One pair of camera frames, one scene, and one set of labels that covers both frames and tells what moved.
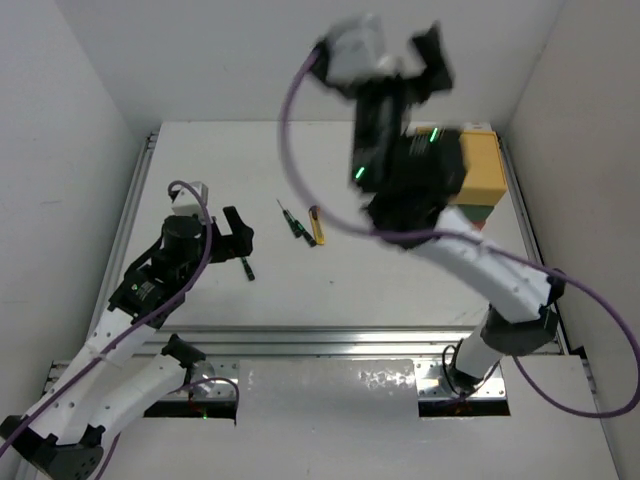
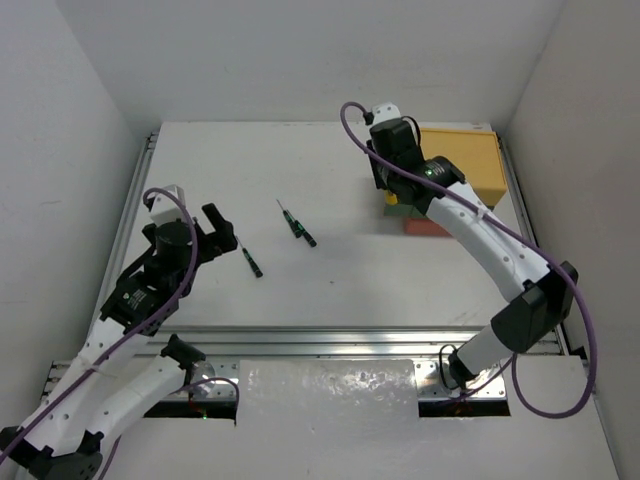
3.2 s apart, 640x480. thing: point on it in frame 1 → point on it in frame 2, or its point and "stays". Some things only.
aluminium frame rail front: x=316 y=341 stays
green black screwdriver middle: x=290 y=223 stays
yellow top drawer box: x=485 y=181 stays
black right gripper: x=415 y=88 → x=378 y=178
